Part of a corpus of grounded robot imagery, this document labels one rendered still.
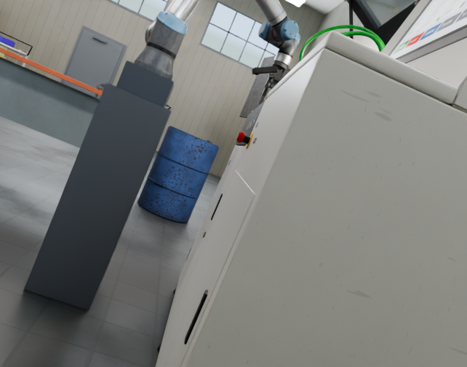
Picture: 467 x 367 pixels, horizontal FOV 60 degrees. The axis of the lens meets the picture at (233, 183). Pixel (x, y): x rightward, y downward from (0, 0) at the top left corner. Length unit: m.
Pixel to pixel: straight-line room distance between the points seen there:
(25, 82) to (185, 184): 1.41
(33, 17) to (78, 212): 10.31
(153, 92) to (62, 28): 10.01
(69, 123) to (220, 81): 8.30
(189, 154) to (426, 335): 2.89
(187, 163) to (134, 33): 7.99
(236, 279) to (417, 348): 0.32
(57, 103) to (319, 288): 2.60
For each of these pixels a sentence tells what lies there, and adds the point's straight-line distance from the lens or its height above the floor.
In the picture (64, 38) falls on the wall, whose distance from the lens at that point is 11.44.
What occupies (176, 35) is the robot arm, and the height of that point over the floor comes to 1.06.
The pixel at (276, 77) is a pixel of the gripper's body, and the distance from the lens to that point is 1.90.
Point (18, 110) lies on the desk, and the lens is 3.13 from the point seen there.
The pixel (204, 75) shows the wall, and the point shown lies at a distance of 11.04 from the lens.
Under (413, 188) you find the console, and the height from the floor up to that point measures 0.81.
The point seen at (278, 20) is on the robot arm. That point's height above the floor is 1.31.
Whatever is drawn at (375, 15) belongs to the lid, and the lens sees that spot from 2.15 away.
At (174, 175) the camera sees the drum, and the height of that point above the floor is 0.38.
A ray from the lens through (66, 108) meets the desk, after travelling 3.04.
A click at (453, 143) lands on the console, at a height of 0.90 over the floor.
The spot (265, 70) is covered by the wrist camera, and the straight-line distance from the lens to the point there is 1.91.
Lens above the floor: 0.75
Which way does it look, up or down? 4 degrees down
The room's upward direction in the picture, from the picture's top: 23 degrees clockwise
